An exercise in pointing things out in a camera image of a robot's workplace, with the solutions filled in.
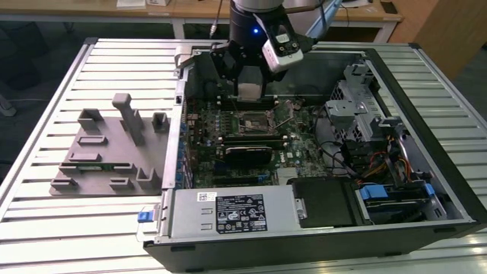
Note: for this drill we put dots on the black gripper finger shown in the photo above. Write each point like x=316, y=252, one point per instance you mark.
x=274, y=75
x=229, y=60

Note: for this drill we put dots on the silver CPU chip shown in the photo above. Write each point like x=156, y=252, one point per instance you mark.
x=252, y=91

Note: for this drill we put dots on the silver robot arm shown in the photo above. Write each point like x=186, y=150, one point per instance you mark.
x=260, y=4

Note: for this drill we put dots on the CPU socket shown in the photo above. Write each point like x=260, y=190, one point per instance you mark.
x=253, y=124

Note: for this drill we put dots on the black RAM slot bank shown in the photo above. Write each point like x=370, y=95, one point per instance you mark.
x=253, y=141
x=269, y=101

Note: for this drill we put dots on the thin metal locking lever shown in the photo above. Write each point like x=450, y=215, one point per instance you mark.
x=285, y=123

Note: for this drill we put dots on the metal drive cage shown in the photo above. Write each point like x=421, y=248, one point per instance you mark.
x=342, y=111

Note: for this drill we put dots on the black graphics card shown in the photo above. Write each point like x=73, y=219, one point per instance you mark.
x=248, y=155

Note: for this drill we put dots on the green motherboard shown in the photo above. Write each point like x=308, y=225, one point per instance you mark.
x=301, y=160

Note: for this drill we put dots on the white box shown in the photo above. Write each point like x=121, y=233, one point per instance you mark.
x=132, y=3

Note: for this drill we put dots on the silver chipset heatsink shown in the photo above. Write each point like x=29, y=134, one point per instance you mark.
x=288, y=174

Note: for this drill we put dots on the black expansion slot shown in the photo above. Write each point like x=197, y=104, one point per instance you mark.
x=236, y=180

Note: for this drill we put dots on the black phone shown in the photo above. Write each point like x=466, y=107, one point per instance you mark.
x=389, y=7

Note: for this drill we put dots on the grey parts rack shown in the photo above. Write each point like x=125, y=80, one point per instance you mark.
x=114, y=148

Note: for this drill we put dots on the wooden desk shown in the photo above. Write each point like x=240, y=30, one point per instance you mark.
x=77, y=10

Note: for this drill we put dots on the wooden cabinet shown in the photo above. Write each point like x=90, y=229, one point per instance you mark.
x=449, y=34

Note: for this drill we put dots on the green RAM stick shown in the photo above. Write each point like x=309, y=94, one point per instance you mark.
x=110, y=165

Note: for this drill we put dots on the hard disk in blue carrier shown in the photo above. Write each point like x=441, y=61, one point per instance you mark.
x=372, y=194

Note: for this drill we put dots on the black power supply label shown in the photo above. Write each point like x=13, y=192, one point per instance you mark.
x=242, y=212

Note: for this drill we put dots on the silver power supply unit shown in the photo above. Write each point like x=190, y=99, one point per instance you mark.
x=190, y=217

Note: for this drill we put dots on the blue case latch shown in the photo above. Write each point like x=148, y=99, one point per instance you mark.
x=145, y=217

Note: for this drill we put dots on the black open PC case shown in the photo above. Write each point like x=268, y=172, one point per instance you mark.
x=342, y=251

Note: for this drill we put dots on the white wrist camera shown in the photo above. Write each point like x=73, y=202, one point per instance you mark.
x=286, y=57

